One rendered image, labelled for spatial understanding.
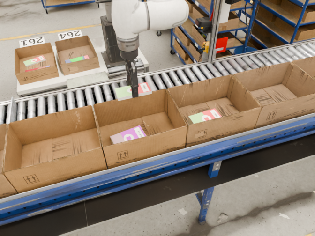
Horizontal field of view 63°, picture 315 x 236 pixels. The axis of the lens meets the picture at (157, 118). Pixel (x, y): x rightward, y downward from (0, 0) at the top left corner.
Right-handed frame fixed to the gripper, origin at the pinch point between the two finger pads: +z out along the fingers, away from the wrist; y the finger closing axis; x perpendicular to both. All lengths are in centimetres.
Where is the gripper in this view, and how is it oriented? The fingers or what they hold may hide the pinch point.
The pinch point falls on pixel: (132, 86)
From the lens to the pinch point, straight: 121.2
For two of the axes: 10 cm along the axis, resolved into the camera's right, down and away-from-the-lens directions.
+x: 9.5, -2.3, 2.1
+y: 3.1, 6.7, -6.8
